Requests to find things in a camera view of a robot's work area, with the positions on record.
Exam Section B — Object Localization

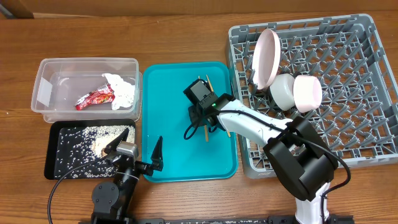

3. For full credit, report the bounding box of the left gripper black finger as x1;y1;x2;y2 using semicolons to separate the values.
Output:
150;136;164;171
103;128;129;154

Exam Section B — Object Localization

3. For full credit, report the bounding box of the wooden chopstick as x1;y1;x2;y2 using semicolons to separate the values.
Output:
206;75;231;138
198;75;210;142

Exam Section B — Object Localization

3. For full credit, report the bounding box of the white rice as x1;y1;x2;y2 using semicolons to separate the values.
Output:
53;125;135;179

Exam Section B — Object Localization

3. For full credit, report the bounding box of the red snack wrapper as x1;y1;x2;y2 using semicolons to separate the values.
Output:
75;83;115;111

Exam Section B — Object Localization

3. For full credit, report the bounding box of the white tissue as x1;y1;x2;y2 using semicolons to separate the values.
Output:
102;73;135;110

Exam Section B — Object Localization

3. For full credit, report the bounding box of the grey bowl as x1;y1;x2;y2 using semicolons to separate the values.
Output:
270;73;295;111

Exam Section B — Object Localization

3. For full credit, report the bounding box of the large pink plate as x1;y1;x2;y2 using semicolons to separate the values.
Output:
252;29;280;90

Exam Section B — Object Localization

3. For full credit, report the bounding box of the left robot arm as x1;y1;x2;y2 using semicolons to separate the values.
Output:
90;128;164;223

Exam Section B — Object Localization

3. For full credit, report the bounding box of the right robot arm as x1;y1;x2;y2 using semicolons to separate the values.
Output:
188;93;338;223

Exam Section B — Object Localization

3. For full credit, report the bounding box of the grey dishwasher rack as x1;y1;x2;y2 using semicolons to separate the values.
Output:
226;14;397;167

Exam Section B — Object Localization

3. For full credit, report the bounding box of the teal serving tray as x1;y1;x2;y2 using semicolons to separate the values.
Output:
141;62;238;183

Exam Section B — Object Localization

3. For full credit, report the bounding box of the black tray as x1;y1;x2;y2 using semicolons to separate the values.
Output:
44;119;136;180

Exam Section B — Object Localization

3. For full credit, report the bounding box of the clear plastic bin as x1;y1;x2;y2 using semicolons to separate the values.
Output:
30;57;142;123

